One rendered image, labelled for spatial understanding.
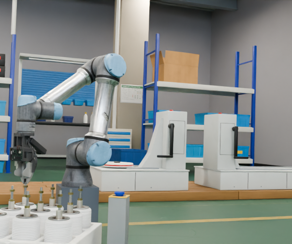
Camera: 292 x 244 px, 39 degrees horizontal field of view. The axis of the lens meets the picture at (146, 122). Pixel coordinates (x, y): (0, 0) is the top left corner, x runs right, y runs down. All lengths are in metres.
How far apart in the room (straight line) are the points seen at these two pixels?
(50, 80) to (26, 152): 5.79
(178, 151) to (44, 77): 4.15
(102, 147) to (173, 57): 4.96
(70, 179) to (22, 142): 0.39
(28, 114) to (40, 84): 5.73
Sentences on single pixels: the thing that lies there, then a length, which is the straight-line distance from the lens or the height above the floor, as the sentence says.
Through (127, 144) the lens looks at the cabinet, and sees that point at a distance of 7.08.
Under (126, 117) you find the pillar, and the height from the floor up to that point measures 0.92.
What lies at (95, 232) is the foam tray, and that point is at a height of 0.16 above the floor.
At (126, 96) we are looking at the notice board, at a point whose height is 1.33.
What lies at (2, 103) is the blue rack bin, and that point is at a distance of 6.08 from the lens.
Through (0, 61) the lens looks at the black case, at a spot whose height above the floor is 1.54.
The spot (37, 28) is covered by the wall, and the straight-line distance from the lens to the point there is 10.10.
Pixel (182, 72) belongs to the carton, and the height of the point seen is 1.63.
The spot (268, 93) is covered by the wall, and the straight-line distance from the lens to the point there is 8.96.
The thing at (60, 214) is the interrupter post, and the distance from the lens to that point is 1.50.
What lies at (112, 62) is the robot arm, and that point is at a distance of 1.95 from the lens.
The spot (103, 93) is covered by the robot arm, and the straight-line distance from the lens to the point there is 1.94.
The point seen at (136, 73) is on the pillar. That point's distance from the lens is 8.03.
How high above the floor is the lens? 0.54
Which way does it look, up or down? 2 degrees up
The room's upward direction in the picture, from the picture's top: 2 degrees clockwise
